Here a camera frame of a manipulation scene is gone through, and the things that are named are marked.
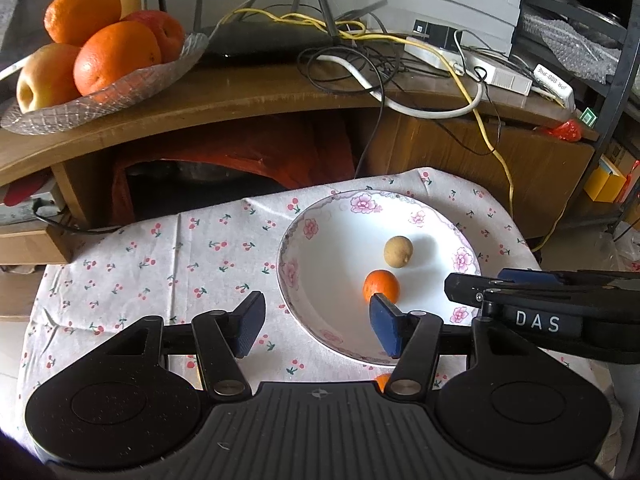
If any small orange kumquat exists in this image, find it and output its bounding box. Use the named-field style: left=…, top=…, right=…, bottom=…
left=361, top=269, right=400, bottom=304

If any brown longan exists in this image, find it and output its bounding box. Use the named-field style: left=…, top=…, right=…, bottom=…
left=383, top=236, right=413, bottom=269

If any orange mandarin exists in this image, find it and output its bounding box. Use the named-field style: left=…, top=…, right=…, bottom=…
left=375, top=373, right=390, bottom=392

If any cherry print white tablecloth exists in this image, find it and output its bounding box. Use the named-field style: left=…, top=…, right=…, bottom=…
left=17, top=168, right=537, bottom=404

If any white floral plate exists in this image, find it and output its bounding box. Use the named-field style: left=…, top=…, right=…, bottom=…
left=277, top=190, right=480, bottom=367

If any yellow box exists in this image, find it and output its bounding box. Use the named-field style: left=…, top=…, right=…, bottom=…
left=584, top=155, right=626, bottom=204

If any red small object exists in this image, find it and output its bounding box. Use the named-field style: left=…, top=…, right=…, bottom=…
left=540, top=118, right=582, bottom=143

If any wooden tv cabinet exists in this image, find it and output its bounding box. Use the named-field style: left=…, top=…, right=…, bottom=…
left=1, top=66, right=593, bottom=270

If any white power strip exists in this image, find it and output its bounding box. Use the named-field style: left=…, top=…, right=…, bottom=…
left=405, top=39, right=533, bottom=96

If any black metal shelf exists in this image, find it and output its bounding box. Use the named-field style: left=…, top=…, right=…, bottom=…
left=514, top=0, right=639, bottom=229

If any glass fruit dish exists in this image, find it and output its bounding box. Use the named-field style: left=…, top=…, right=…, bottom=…
left=1, top=32, right=209, bottom=136

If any large orange front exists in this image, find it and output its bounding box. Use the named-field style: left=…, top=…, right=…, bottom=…
left=73, top=21, right=162, bottom=96

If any large orange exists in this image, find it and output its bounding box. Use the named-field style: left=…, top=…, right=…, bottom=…
left=73, top=21, right=162, bottom=96
left=43, top=0, right=122, bottom=47

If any red orange behind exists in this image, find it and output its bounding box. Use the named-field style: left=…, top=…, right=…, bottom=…
left=124, top=10, right=186, bottom=63

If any black wifi router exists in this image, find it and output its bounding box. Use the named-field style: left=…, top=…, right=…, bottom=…
left=201, top=0, right=387, bottom=66

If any yellow apple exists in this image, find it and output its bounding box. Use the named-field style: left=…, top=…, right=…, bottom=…
left=16, top=44, right=80, bottom=114

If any large orange back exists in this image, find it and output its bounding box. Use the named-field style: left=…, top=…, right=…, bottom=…
left=43, top=0, right=122, bottom=47

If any white thick cable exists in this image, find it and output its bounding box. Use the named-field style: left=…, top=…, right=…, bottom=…
left=316, top=53, right=484, bottom=120

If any yellow cable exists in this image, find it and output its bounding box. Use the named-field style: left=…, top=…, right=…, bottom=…
left=219, top=6, right=566, bottom=254

